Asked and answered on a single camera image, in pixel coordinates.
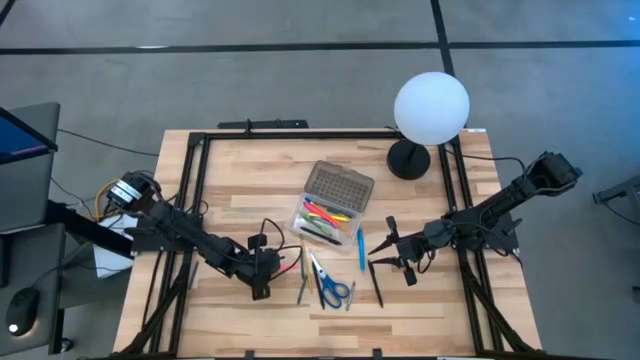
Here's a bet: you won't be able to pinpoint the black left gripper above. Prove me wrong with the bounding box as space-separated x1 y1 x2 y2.
234 233 286 302

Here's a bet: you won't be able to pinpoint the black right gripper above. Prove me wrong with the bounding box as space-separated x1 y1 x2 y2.
368 215 434 287

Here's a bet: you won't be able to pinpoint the clear box with grey lid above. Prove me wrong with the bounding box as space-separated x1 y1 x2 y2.
286 159 376 252

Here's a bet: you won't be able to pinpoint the white box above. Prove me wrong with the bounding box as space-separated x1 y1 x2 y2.
94 214 146 279

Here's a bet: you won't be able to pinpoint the yellow pencil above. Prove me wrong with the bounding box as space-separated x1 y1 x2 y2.
298 233 314 295

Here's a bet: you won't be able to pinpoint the black power strip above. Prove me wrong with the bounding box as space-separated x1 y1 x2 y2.
217 118 310 131

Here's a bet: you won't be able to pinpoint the white globe table lamp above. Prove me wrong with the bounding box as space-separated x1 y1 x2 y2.
386 70 472 181

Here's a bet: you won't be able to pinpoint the grey metal stand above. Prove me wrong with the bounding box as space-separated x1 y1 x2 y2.
592 174 640 206

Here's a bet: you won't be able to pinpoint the grey side desk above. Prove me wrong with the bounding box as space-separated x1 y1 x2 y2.
0 102 67 356

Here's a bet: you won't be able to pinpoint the black computer mouse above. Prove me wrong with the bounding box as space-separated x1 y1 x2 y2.
5 287 41 337

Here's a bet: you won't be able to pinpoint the open laptop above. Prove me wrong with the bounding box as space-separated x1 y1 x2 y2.
0 106 59 166

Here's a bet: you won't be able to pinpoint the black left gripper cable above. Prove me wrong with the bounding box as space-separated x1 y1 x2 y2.
258 217 304 281

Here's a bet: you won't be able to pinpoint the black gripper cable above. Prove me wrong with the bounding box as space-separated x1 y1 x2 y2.
258 217 304 281
417 244 437 275

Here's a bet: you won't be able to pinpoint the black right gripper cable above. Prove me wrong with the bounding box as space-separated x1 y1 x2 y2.
417 244 437 275

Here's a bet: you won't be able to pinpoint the blue-handled scissors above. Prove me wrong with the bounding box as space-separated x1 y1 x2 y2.
308 249 351 310

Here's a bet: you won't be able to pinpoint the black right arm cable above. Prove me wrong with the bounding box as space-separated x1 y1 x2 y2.
447 149 529 174

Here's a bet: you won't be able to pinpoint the yellow cable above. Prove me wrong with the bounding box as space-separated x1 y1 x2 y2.
94 178 124 220

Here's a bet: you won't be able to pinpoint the black floor cable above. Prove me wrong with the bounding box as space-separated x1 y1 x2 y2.
55 127 160 157

